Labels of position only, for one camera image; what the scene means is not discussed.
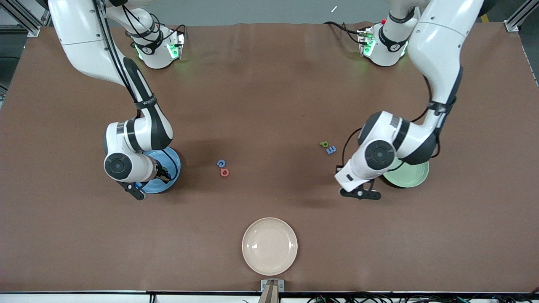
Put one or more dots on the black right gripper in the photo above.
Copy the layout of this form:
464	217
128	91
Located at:
163	172

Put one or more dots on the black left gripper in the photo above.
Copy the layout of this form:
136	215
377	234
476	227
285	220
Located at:
338	166

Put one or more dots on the blue foam letter m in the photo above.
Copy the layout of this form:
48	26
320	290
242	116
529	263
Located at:
331	150

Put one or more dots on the blue foam letter G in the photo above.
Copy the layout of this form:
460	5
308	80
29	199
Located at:
218	163

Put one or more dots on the red foam letter Q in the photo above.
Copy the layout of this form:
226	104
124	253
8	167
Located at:
221	171

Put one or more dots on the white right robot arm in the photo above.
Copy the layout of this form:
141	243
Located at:
84	42

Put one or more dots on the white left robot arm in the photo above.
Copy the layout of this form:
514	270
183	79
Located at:
438	42

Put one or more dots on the blue plate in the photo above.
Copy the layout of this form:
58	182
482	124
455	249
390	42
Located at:
160	187

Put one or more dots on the green plate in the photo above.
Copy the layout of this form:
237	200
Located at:
410	176

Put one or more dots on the cream plate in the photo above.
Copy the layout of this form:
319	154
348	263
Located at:
269	246

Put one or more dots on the brown table mat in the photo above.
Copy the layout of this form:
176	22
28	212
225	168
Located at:
269	105

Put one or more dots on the grey camera pole bracket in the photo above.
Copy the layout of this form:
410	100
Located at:
272	290

